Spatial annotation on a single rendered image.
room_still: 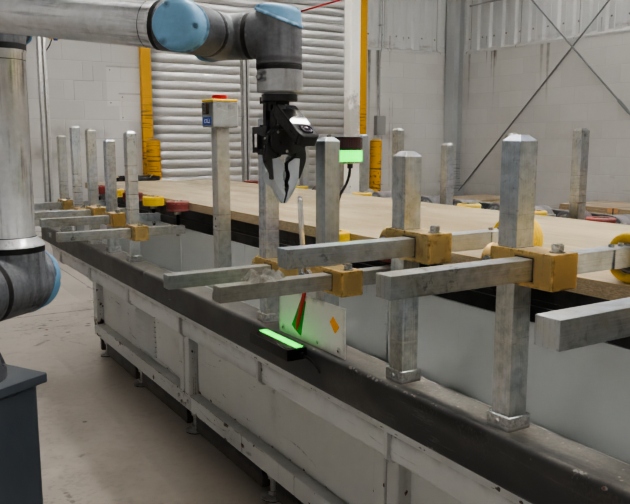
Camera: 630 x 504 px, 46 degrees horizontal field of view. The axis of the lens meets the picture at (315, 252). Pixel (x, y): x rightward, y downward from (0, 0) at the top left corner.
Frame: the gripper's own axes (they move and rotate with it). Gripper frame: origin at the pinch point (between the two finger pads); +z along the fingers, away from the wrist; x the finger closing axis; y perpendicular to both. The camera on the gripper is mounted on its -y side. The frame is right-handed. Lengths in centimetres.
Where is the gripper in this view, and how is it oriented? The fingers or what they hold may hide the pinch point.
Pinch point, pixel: (285, 197)
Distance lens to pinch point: 146.2
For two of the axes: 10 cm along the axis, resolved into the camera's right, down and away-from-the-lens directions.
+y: -5.2, -1.3, 8.4
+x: -8.5, 0.8, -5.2
